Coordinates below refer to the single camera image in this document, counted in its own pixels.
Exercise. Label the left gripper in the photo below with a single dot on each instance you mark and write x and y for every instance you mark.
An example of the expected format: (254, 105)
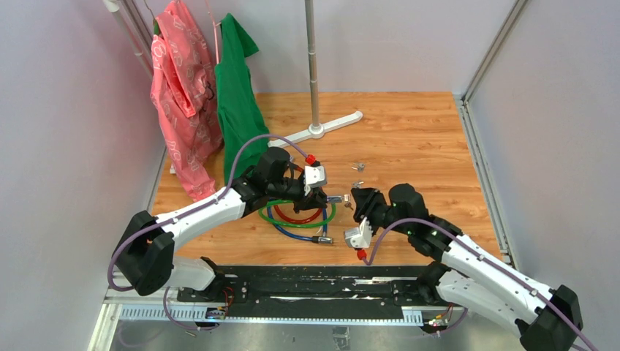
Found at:
(314, 199)

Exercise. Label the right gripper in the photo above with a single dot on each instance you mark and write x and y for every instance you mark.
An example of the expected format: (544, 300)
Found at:
(366, 200)

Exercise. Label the green cable lock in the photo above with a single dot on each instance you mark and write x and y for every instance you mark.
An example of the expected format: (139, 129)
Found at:
(327, 216)

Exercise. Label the blue lock silver keys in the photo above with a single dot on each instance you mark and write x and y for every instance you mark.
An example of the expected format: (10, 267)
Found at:
(358, 184)

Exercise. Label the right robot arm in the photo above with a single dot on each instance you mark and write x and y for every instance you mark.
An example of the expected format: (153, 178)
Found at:
(463, 273)

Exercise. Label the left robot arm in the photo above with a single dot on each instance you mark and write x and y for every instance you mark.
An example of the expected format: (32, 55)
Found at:
(146, 254)

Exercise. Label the white clothes rack stand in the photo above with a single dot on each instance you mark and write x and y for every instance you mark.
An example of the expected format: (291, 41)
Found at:
(319, 131)

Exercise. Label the green t-shirt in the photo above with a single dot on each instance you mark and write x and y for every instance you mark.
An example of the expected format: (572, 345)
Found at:
(239, 116)

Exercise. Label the pink patterned garment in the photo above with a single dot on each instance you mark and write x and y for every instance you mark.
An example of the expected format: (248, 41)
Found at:
(183, 91)

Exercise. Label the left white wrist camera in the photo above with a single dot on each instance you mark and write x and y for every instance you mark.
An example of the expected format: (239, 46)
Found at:
(314, 174)

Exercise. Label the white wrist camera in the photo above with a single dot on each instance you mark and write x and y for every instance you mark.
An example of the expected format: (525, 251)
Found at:
(359, 237)
(314, 174)

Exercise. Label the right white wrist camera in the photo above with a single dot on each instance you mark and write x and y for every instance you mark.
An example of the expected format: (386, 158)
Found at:
(359, 237)

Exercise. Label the aluminium frame rail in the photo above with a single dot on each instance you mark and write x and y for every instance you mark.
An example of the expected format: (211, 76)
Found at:
(160, 306)

